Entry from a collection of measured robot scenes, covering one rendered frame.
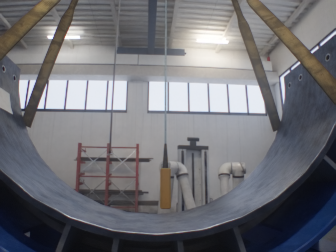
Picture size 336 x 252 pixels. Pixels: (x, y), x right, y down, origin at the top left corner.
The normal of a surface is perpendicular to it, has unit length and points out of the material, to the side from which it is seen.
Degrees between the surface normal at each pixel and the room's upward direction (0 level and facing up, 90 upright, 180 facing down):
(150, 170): 90
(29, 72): 90
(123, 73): 90
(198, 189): 90
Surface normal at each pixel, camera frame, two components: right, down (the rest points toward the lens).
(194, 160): 0.25, -0.22
